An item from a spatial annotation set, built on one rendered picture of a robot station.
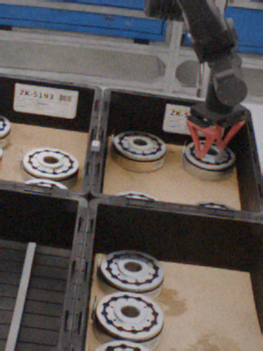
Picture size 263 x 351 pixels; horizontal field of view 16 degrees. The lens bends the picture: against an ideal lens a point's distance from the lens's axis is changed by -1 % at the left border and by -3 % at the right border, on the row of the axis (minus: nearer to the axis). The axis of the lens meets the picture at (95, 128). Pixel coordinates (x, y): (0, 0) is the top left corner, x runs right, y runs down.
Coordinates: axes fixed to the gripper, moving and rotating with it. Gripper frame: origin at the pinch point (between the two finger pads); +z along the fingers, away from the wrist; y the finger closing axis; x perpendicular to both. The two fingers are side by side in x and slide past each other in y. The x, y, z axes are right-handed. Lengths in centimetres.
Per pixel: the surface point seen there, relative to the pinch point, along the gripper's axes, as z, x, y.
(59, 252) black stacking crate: 5.0, -3.5, -41.8
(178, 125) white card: -0.2, 10.0, 1.4
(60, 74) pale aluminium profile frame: 70, 149, 103
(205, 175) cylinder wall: 3.5, -2.6, -3.6
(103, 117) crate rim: -5.6, 13.4, -17.1
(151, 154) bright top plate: 1.3, 6.6, -10.0
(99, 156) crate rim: -5.4, 3.6, -27.5
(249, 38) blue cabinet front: 47, 100, 157
